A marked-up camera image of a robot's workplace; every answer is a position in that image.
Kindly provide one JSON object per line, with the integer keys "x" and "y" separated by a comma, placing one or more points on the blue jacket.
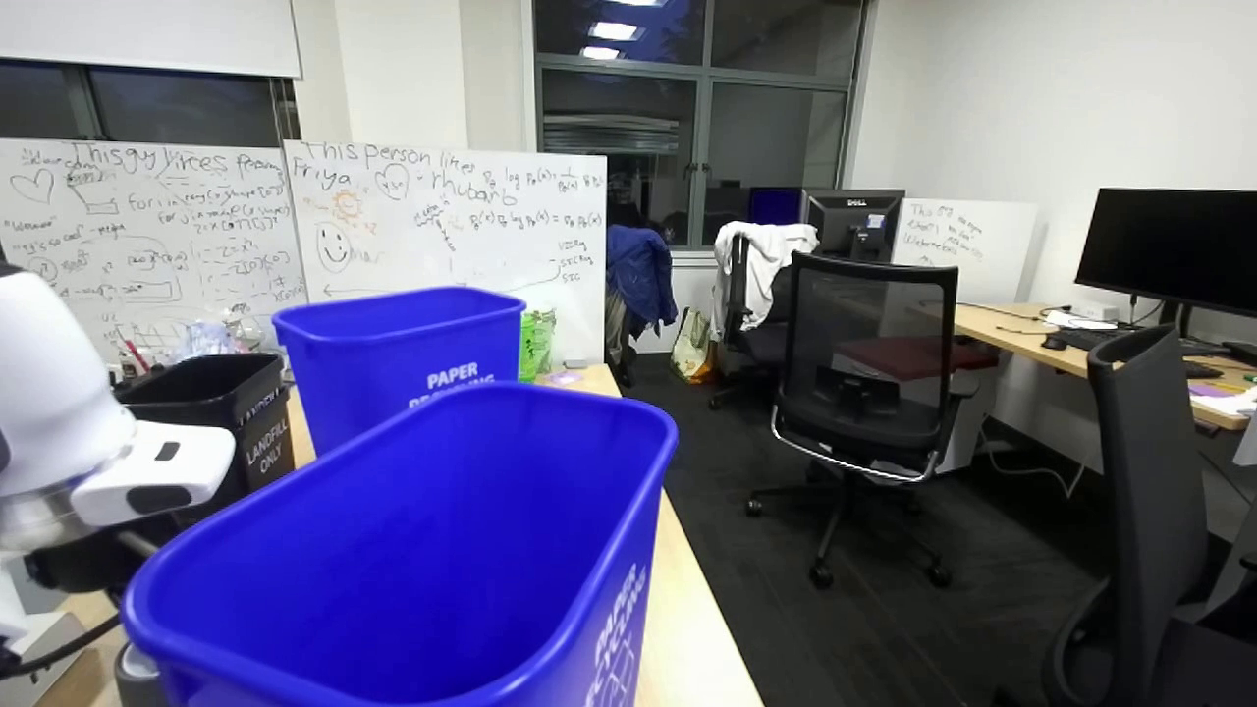
{"x": 640, "y": 275}

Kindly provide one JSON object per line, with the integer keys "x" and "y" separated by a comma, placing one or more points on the wooden office desk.
{"x": 1023, "y": 337}

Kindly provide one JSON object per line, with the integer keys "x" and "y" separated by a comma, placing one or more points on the black mesh office chair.
{"x": 866, "y": 341}

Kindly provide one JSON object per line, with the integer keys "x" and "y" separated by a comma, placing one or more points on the yellow white bag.
{"x": 693, "y": 353}

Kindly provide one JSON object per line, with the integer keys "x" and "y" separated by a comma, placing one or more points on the red pens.
{"x": 135, "y": 355}

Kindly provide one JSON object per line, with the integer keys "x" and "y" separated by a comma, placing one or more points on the green wipes canister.
{"x": 536, "y": 346}

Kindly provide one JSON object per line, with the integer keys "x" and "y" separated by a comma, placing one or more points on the clear plastic bottle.
{"x": 222, "y": 329}

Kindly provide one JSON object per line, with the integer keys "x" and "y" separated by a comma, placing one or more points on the whiteboard with smiley drawing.
{"x": 434, "y": 236}

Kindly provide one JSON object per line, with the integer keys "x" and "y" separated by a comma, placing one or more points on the white jacket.
{"x": 769, "y": 258}

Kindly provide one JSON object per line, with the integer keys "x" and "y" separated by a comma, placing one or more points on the small black monitor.
{"x": 850, "y": 224}

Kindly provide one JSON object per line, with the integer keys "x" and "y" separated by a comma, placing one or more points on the black plastic bin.
{"x": 222, "y": 408}

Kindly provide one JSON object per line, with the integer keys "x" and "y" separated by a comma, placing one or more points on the small whiteboard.
{"x": 967, "y": 249}

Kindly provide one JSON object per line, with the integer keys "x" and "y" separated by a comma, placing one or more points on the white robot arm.
{"x": 53, "y": 393}

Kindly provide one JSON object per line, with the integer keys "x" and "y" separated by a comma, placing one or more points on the whiteboard with handwriting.
{"x": 171, "y": 222}

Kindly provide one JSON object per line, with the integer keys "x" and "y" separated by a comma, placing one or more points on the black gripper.
{"x": 100, "y": 558}

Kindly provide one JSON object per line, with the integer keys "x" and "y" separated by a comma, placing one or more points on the window with grey frame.
{"x": 693, "y": 131}

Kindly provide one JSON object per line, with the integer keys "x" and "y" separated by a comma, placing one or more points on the blue paper recycling bin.
{"x": 378, "y": 355}
{"x": 396, "y": 563}

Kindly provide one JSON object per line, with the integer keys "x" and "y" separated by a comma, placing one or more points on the white roller blind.
{"x": 143, "y": 32}

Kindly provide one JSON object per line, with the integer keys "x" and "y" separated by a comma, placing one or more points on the black computer monitor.
{"x": 1165, "y": 249}

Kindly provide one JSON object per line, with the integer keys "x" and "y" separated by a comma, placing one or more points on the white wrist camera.
{"x": 159, "y": 472}

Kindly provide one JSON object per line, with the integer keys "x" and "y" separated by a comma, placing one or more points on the black keyboard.
{"x": 1082, "y": 341}

